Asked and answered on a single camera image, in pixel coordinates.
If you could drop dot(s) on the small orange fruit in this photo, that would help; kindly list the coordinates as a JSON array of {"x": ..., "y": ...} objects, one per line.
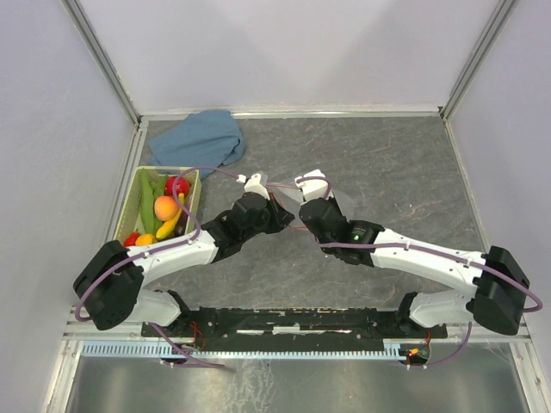
[{"x": 145, "y": 239}]

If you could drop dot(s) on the orange peach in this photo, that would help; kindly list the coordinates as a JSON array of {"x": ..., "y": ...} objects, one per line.
[{"x": 165, "y": 208}]

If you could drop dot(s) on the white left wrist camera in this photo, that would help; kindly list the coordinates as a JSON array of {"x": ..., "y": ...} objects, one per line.
[{"x": 255, "y": 184}]

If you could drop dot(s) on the green lettuce leaves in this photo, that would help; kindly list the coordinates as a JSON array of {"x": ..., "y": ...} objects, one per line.
[{"x": 150, "y": 191}]

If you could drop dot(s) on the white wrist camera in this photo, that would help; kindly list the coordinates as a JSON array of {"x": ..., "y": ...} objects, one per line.
[
  {"x": 255, "y": 184},
  {"x": 313, "y": 185}
]

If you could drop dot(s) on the red apple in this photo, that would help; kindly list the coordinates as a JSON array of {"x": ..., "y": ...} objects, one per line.
[{"x": 175, "y": 185}]

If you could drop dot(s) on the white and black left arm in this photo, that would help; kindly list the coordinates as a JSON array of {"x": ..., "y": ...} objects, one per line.
[{"x": 113, "y": 286}]

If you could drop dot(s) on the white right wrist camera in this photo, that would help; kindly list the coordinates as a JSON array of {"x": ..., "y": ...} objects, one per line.
[{"x": 313, "y": 185}]

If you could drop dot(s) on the clear zip top bag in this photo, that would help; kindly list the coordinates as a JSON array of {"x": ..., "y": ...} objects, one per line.
[{"x": 289, "y": 197}]

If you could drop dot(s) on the pale green perforated basket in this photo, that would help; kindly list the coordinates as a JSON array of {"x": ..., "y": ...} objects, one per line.
[{"x": 153, "y": 179}]

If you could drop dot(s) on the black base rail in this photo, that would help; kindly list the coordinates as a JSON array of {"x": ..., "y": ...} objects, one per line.
[{"x": 295, "y": 330}]

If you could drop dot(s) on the yellow banana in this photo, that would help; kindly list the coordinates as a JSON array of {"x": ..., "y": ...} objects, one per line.
[{"x": 168, "y": 227}]

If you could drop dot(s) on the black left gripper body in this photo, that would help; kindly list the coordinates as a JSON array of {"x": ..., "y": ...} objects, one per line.
[{"x": 269, "y": 222}]

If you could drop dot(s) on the red pepper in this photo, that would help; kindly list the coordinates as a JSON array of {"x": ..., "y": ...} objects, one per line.
[{"x": 131, "y": 239}]

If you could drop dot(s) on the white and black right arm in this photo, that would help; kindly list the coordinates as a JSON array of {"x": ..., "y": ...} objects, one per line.
[{"x": 488, "y": 288}]

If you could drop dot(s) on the blue cloth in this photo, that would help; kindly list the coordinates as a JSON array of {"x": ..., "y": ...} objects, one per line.
[{"x": 209, "y": 138}]

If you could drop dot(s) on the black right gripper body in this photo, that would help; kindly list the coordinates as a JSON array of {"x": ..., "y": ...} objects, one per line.
[{"x": 332, "y": 202}]

